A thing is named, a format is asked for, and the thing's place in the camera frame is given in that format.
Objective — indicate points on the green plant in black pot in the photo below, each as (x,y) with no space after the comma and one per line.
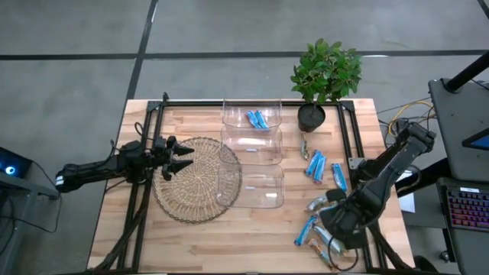
(324,72)

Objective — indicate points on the black diagonal pole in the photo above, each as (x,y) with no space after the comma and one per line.
(470,70)

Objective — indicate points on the grey cart top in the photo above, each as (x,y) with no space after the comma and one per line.
(458,126)

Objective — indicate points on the black caster wheel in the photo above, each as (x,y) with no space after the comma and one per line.
(445,256)

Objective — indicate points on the white paper sheet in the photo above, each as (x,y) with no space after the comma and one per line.
(408,202)

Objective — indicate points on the round woven wicker basket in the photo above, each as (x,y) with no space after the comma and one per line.
(191,191)

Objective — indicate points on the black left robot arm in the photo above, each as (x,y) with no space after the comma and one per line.
(95,168)

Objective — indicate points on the backlit black keyboard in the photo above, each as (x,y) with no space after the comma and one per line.
(468,210)

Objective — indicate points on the grey green granola bar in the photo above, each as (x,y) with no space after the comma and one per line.
(305,151)

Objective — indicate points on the silver blue granola bar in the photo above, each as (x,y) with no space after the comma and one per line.
(329,241)

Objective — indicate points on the black power adapter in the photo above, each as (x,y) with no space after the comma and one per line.
(398,124)

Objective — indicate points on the black stand beam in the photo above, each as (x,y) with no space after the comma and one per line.
(428,173)

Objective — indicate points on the clear plastic bin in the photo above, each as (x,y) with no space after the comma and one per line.
(267,153)
(252,191)
(233,114)

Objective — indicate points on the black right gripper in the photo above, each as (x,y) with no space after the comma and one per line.
(344,227)

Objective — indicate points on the black computer with blue light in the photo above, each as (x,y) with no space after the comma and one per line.
(19,162)

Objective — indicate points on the black tablet screen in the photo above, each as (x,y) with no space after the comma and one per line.
(479,142)

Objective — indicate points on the grey desk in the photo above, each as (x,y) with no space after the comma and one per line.
(470,252)

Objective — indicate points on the brown granola bar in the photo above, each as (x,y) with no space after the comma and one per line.
(322,256)

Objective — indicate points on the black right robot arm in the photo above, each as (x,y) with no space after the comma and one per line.
(397,156)

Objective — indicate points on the black round foot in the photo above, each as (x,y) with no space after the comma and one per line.
(426,265)

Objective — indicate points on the grey metal stand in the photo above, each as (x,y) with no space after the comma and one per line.
(23,187)

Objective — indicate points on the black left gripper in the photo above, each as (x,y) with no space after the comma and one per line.
(158,156)

